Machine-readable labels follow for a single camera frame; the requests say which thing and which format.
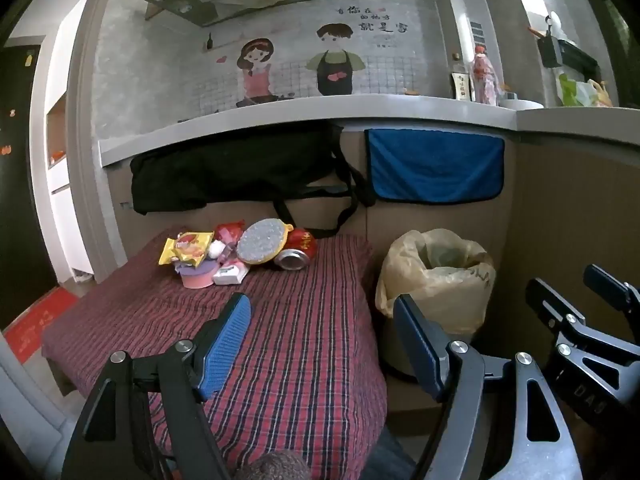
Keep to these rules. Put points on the brown knitted cloth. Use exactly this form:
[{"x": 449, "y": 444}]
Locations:
[{"x": 275, "y": 467}]

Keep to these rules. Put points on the round yellow scrub brush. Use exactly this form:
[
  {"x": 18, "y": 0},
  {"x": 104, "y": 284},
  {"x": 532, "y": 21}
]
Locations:
[{"x": 260, "y": 240}]

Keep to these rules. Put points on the red drink can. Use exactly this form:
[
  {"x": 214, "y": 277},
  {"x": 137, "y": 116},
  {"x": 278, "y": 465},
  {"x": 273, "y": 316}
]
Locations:
[{"x": 302, "y": 242}]

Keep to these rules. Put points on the pink round container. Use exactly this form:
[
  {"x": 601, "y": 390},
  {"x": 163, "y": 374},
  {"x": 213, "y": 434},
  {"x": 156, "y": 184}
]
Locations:
[{"x": 197, "y": 277}]

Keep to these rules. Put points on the white bowl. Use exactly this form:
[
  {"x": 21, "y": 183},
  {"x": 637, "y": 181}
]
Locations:
[{"x": 520, "y": 104}]

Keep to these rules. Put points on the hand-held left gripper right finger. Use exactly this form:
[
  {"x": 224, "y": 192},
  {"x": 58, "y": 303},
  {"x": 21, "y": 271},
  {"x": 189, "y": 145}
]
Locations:
[{"x": 417, "y": 350}]

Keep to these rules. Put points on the red plastic bag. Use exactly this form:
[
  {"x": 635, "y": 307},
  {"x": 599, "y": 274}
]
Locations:
[{"x": 227, "y": 232}]

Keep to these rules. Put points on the white cabinet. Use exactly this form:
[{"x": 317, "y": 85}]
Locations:
[{"x": 62, "y": 220}]

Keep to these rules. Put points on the red floor mat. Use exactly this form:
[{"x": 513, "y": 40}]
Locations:
[{"x": 35, "y": 322}]

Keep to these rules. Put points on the black door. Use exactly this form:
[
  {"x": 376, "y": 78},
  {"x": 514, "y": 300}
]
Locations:
[{"x": 20, "y": 185}]

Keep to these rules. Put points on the small beige box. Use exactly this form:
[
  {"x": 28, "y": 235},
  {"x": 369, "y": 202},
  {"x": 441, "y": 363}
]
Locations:
[{"x": 461, "y": 87}]

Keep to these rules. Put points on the grey countertop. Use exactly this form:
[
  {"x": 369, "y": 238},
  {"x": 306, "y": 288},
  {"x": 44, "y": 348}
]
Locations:
[{"x": 300, "y": 110}]

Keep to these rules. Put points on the red plaid cloth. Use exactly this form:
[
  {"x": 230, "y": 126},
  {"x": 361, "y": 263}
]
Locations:
[{"x": 300, "y": 360}]

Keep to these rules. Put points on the clear bottle red label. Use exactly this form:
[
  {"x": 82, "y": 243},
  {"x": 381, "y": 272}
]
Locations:
[{"x": 484, "y": 77}]

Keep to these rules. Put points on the brown cabinet front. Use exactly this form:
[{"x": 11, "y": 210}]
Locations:
[{"x": 550, "y": 210}]

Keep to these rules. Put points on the black hanging rack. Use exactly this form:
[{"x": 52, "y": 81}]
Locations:
[{"x": 560, "y": 52}]

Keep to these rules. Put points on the green plastic bag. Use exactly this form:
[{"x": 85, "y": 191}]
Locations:
[{"x": 570, "y": 91}]

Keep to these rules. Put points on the person's leg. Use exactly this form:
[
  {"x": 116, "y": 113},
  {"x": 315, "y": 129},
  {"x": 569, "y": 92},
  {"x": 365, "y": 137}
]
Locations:
[{"x": 387, "y": 457}]

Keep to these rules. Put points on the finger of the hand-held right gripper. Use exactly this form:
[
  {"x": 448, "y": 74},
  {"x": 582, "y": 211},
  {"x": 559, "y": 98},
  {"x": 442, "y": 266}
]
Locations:
[
  {"x": 550, "y": 305},
  {"x": 605, "y": 282}
]

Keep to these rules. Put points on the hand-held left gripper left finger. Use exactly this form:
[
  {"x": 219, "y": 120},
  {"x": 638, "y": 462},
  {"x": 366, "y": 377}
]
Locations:
[{"x": 227, "y": 340}]

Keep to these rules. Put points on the white tissue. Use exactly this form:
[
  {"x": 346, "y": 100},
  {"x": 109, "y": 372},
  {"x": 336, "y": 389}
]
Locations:
[{"x": 217, "y": 249}]

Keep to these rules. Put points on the white wall appliance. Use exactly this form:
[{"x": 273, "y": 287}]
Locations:
[{"x": 467, "y": 15}]

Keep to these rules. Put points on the blue towel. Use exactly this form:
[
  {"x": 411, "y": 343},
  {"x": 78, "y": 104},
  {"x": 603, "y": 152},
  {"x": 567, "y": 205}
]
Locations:
[{"x": 435, "y": 165}]

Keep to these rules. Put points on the yellow plastic bag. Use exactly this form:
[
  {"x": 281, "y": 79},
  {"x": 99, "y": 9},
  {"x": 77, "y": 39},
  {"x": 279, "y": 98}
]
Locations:
[{"x": 600, "y": 94}]

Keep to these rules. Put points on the cartoon wall sticker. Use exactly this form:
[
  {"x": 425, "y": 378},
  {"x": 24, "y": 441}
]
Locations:
[{"x": 340, "y": 60}]

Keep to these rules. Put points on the yellow snack packet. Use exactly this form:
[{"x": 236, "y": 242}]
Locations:
[{"x": 187, "y": 247}]

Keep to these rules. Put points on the small white box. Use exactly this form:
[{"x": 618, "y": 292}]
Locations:
[{"x": 230, "y": 274}]

